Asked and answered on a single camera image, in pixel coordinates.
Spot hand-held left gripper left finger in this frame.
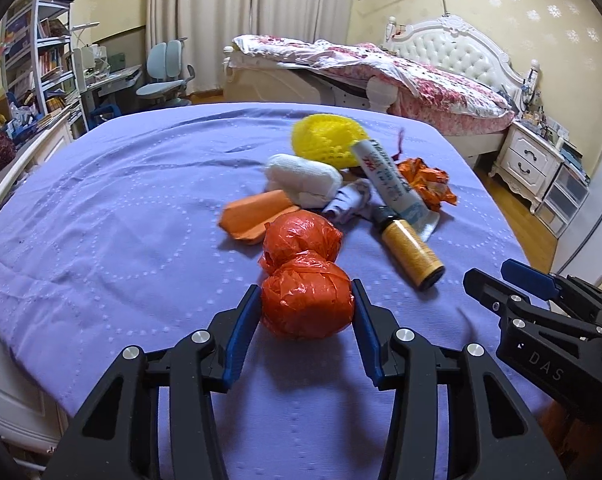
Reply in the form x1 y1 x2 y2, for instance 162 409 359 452
41 284 262 480

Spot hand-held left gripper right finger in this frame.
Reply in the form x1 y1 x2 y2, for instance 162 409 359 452
350 278 566 480

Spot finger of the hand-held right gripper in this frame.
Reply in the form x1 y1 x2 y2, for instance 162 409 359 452
463 268 602 343
501 259 602 318

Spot orange plastic bag ball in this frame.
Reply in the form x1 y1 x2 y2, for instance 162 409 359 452
259 255 356 341
257 211 343 273

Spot orange foil wrapper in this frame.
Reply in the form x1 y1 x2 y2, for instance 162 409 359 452
397 157 459 213

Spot yellow foam fruit net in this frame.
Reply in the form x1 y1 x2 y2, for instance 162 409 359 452
291 114 371 168

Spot amber bottle with black cap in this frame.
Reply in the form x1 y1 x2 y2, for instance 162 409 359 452
371 205 446 292

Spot clear plastic drawer unit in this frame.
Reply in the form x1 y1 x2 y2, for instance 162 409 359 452
533 162 592 238

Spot orange folded cloth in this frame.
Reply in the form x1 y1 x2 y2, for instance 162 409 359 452
217 189 301 246

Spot white nightstand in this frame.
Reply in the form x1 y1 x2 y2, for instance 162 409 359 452
488 120 566 213

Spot grey crumpled sock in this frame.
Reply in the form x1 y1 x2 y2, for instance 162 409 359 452
322 178 377 225

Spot white toothpaste tube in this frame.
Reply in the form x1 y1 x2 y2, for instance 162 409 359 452
350 139 442 243

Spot white rolled cloth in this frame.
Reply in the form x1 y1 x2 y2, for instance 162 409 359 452
264 153 344 209

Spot purple bedsheet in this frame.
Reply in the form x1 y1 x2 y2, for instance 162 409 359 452
0 102 556 480

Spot white bed with tufted headboard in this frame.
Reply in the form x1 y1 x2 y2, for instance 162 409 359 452
222 15 542 171

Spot blue stool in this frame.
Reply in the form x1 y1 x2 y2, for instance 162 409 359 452
88 105 119 133

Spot pink floral quilt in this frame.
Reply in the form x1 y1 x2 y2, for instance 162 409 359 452
231 34 516 136

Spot light blue desk chair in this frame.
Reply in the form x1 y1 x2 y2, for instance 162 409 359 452
135 37 194 108

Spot grey study desk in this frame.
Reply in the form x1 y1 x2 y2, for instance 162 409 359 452
74 62 144 131

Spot beige curtains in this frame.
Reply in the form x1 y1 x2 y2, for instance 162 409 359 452
146 0 357 98

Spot white bookshelf with books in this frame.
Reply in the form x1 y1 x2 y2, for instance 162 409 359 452
1 0 89 136

